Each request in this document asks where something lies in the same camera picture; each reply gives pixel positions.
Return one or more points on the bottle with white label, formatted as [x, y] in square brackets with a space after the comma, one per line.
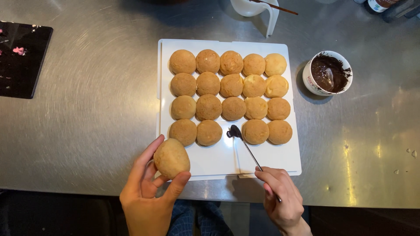
[380, 4]

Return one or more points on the person's left hand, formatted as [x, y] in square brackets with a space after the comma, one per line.
[141, 203]

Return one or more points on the thin wooden stick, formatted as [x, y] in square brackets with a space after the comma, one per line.
[279, 8]

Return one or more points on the white plastic tray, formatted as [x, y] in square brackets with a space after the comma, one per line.
[216, 160]

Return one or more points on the dark chocolate sauce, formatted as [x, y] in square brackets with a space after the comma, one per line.
[328, 73]

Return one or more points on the white plastic jug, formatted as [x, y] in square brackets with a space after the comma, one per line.
[254, 8]

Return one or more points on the blue checked trousers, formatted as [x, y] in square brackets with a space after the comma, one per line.
[197, 219]

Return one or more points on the single round choux bun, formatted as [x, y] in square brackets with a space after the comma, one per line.
[171, 158]

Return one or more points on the person's right hand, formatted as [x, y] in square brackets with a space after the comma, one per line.
[285, 203]

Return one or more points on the black board with pink smears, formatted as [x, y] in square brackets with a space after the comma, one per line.
[19, 72]

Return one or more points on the rows of golden cream puffs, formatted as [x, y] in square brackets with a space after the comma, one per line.
[229, 98]

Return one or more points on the metal spoon with chocolate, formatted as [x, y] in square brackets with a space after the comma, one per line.
[249, 152]

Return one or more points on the dark grey container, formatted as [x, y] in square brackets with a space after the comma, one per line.
[402, 9]

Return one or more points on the white paper cup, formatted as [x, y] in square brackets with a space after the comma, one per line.
[308, 80]

